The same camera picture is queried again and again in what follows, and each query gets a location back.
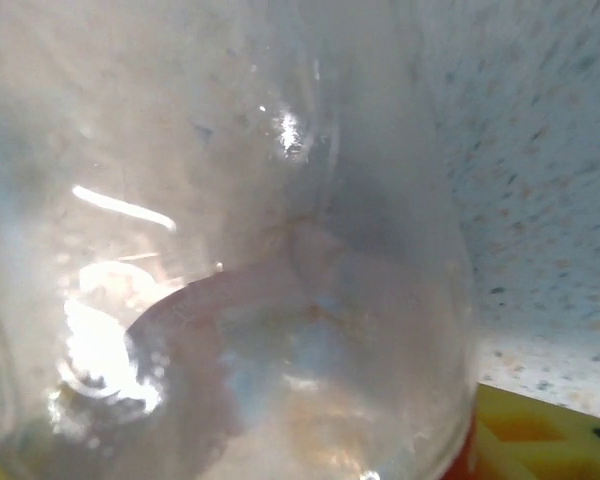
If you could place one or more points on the clear glass jar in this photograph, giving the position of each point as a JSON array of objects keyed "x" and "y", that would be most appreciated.
[{"x": 230, "y": 200}]

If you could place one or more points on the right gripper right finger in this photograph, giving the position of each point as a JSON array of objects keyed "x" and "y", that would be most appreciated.
[{"x": 545, "y": 440}]

